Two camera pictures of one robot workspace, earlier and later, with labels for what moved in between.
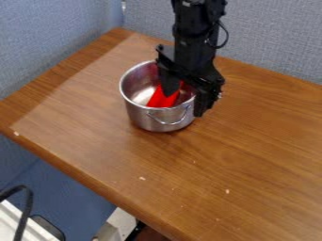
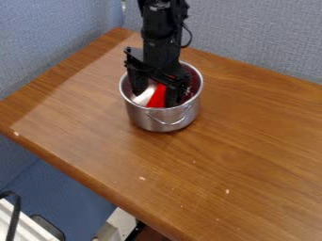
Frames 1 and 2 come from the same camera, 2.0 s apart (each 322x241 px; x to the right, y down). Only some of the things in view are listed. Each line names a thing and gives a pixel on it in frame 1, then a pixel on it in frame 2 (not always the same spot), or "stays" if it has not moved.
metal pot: [140, 82] stays
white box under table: [38, 229] stays
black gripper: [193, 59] -> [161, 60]
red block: [160, 99] stays
